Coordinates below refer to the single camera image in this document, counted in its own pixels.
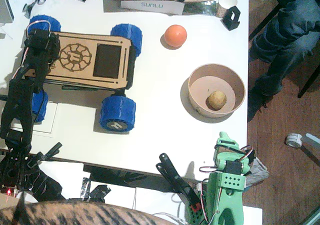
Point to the white foam board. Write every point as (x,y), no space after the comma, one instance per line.
(155,200)

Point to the crumpled grey bag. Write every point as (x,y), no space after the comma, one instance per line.
(257,172)

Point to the white tape roll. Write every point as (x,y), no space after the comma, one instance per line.
(293,140)

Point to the black clamp with red trigger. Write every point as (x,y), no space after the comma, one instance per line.
(175,177)

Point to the yellowish round potato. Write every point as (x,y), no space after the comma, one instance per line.
(216,100)

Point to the silver foil strip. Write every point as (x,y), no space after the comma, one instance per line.
(85,188)

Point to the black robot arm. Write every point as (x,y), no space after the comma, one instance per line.
(21,102)

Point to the brown paper bowl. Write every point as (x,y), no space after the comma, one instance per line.
(217,91)

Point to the black printed holder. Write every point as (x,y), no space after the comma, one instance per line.
(231,20)

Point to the dark shoe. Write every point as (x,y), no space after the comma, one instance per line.
(256,105)

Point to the white paper cup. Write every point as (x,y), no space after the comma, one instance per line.
(226,3)

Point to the black chair leg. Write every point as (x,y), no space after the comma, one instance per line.
(265,22)
(310,81)

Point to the white SUNLU box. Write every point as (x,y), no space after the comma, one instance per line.
(152,7)

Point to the white paper sheet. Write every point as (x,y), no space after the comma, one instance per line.
(51,117)

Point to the white stick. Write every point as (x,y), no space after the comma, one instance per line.
(312,138)

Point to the wooden rover with blue wheels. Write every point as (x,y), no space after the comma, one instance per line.
(87,60)

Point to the orange ball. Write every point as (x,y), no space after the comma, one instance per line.
(175,35)

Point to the person leg in jeans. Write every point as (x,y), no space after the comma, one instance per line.
(287,35)

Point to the white grey box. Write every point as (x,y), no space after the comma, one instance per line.
(5,5)

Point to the small black clamp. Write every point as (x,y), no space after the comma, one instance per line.
(47,153)

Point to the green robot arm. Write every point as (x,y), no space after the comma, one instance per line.
(228,202)

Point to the striped brown cloth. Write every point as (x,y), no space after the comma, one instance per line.
(75,213)

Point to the black silver clip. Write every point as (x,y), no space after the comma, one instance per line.
(37,0)

